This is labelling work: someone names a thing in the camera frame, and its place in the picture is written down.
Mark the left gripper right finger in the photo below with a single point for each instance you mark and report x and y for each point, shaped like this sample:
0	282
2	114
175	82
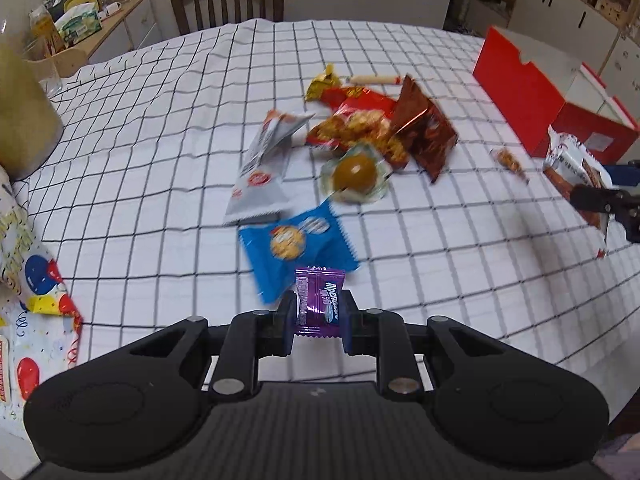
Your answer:
393	343

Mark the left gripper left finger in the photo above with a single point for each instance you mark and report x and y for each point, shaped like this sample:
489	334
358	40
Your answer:
240	345

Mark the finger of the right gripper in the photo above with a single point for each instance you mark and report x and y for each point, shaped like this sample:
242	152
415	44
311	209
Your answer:
625	175
619	204

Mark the white red jerky packet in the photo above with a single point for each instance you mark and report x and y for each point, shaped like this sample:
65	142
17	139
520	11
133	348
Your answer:
569	164

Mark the purple candy packet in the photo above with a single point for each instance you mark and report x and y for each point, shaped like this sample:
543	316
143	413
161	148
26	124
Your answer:
318	292

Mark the blue cookie packet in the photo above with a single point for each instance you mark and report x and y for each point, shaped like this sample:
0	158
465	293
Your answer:
313	238

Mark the small orange snack packet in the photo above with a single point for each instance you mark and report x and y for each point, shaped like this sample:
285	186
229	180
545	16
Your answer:
508	161

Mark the white triangular snack packet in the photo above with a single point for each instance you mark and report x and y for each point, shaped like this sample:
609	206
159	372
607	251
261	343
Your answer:
258	190

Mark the dark brown foil snack bag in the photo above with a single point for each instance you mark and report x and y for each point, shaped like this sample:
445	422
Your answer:
422	129

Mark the red cardboard box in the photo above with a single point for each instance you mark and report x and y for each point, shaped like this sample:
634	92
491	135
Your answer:
537	87

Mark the clear wrapped egg yolk pastry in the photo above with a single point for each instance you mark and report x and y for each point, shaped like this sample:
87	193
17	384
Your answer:
360	176

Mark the checkered white tablecloth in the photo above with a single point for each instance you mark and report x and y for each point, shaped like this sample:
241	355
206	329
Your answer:
132	200

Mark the colourful balloon gift bag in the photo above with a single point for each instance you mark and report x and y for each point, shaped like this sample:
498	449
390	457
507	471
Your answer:
40	324

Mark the red snack bag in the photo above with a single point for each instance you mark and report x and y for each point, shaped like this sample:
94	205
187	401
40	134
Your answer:
360	115

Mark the sausage stick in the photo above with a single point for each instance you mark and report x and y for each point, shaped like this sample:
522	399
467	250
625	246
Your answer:
363	80

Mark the small yellow candy packet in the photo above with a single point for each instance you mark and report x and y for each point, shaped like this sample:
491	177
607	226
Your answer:
328	79

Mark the gold thermos jug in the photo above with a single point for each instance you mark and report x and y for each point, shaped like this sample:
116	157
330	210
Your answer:
30	126

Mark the wooden sideboard white drawers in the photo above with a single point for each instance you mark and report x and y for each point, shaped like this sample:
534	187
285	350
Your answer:
132	28

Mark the clear drinking glass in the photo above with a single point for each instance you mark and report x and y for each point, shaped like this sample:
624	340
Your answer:
43	67

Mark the green tissue box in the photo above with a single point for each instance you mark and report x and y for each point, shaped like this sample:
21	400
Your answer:
79	23

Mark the orange juice bottle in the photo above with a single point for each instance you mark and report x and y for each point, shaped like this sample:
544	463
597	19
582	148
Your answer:
43	27

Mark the white wooden wall cabinet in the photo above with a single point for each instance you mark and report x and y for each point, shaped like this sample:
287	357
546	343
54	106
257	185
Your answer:
602	33

